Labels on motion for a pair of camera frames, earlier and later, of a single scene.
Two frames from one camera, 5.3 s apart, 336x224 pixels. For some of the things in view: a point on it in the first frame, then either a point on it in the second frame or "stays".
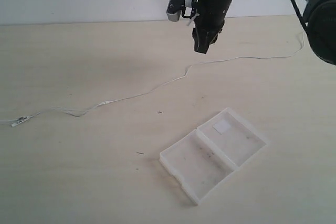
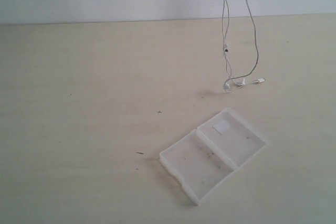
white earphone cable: (12, 119) → (232, 84)
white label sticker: (222, 126) stays
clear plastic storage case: (201, 159) stays
